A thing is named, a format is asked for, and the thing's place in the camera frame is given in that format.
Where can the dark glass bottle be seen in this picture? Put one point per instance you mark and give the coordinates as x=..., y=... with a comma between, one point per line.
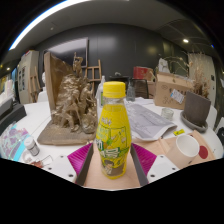
x=130, y=93

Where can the flat round red coaster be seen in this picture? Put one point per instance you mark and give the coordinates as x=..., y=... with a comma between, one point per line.
x=204, y=152

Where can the purple printed book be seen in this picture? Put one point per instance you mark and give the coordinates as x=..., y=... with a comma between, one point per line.
x=13, y=141

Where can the wooden easel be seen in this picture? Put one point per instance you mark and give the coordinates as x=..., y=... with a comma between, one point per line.
x=94, y=70
x=34, y=85

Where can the bronze figure sculpture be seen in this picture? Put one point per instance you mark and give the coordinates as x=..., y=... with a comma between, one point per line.
x=71, y=106

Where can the clear bottle with green label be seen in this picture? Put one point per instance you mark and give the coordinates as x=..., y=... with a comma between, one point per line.
x=100, y=91

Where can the white chair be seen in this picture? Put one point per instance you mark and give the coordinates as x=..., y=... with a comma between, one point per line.
x=220, y=124
x=42, y=96
x=212, y=116

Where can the small glass jar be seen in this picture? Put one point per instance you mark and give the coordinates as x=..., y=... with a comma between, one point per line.
x=167, y=114

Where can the brown cardboard box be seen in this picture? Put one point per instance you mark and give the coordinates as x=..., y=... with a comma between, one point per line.
x=166, y=91

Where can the grey newspaper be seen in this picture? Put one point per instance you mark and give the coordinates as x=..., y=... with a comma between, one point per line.
x=146, y=121

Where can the white cabinet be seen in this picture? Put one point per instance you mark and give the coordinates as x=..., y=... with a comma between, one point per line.
x=27, y=75

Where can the black box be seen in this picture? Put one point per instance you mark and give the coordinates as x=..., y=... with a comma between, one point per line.
x=11, y=115

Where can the black backpack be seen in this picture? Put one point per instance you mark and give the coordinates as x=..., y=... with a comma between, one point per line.
x=221, y=136

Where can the small white-lidded paint jar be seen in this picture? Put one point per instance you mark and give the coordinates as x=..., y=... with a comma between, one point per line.
x=32, y=146

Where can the black wall television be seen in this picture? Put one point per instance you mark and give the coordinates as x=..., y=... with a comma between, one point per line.
x=66, y=50

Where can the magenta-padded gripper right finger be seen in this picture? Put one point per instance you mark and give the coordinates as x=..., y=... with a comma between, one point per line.
x=146, y=160

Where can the long ceiling light strip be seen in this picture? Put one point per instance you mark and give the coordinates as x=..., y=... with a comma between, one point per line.
x=43, y=15

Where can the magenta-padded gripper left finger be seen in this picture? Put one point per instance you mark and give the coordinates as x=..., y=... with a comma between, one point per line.
x=78, y=160

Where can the yellow marker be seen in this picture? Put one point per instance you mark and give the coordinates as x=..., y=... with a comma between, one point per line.
x=179, y=132

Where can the light plywood board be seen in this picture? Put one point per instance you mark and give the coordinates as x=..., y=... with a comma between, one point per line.
x=160, y=145

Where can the grey plant saucer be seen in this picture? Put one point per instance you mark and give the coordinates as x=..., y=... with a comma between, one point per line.
x=193, y=127

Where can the yellow drink bottle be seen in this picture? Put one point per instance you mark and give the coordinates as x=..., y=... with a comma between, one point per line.
x=113, y=133

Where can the red box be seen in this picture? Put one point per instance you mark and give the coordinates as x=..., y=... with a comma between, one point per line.
x=141, y=72

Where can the dry plant in grey pot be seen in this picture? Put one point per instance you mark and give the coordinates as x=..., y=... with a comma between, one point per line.
x=197, y=108

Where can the round ceiling spotlights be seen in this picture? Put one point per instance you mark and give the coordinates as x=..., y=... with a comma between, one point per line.
x=185, y=40

